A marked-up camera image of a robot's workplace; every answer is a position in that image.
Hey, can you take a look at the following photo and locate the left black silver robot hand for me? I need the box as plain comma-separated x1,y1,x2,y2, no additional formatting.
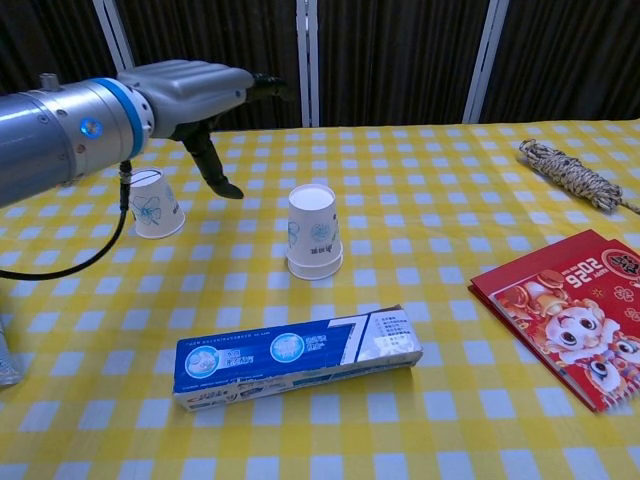
117,59,296,200

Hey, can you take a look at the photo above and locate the paper cup with slit bottom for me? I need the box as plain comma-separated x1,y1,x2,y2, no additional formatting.
127,168,186,240

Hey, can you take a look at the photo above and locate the paper cup with plain bottom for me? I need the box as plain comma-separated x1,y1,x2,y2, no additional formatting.
287,254,344,281
286,183,344,266

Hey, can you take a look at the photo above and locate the blue white toothpaste box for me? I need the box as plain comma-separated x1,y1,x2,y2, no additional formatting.
172,304,424,413

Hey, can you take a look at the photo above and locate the yellow white checkered tablecloth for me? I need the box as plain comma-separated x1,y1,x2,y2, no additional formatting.
0,118,640,480

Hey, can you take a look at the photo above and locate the red cartoon calendar booklet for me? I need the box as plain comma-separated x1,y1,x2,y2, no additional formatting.
468,228,640,415

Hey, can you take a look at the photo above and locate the white partition frame post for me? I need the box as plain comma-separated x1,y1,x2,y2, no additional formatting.
296,0,321,129
462,0,510,125
92,0,137,74

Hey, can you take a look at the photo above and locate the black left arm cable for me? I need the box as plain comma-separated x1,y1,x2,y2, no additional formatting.
0,160,134,281

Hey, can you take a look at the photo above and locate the coiled twine rope bundle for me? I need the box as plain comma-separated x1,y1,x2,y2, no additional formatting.
517,138,640,216

